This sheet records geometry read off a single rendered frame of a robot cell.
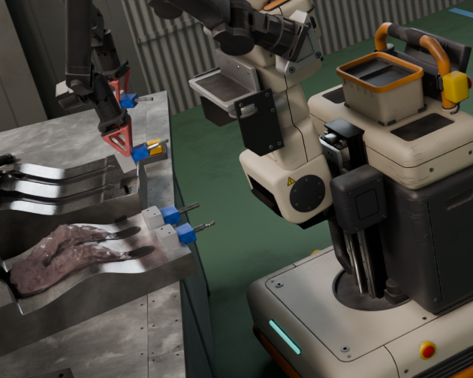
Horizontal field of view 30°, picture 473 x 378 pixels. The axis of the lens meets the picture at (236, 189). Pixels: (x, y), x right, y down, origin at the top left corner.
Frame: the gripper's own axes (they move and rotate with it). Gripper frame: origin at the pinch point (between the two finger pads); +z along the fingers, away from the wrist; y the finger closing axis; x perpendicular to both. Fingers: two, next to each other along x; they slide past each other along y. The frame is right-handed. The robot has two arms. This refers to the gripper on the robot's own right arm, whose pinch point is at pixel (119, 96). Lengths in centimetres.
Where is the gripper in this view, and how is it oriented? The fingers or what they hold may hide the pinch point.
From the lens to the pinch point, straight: 263.6
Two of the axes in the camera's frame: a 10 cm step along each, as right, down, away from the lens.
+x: 9.3, -0.4, -3.7
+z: 2.2, 8.6, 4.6
